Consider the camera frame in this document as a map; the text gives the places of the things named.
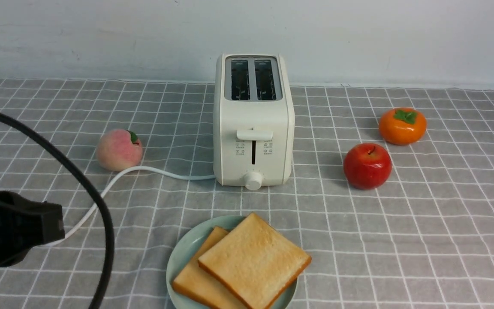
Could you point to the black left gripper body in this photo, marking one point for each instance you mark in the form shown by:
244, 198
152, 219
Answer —
25, 224

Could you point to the toasted bread slice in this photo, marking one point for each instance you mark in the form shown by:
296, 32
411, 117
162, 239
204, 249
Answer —
198, 285
255, 262

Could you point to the pink peach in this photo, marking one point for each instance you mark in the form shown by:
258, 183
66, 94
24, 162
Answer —
118, 150

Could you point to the light green plate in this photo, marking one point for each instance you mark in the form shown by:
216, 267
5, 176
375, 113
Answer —
187, 247

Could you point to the white toaster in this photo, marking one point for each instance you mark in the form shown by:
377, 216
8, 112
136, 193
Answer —
253, 121

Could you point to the red apple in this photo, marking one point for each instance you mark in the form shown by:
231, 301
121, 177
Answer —
367, 166

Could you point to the grey checked tablecloth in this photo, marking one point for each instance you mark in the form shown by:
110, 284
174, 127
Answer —
422, 240

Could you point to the orange persimmon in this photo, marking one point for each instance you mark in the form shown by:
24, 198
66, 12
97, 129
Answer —
402, 126

